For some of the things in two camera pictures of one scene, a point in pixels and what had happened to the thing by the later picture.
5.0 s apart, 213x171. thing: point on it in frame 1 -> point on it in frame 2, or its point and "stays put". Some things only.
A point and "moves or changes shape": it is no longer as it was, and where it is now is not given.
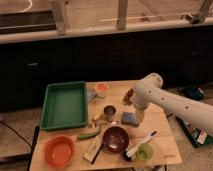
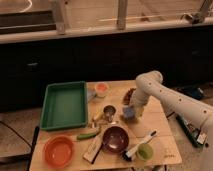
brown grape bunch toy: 128,99 stays put
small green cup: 144,151 stays put
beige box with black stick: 92,151 stays put
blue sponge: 129,118 moves or changes shape
